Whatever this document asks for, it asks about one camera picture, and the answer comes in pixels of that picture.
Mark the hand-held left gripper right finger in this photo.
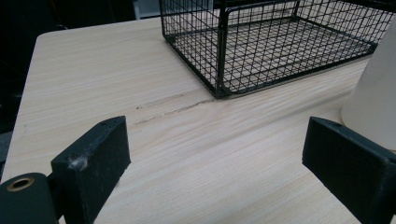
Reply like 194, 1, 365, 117
301, 116, 396, 224

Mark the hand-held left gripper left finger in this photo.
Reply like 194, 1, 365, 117
50, 115, 132, 224

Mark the white paper cup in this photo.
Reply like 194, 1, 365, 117
340, 17, 396, 151

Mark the black wire mesh basket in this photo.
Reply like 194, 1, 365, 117
158, 0, 396, 100

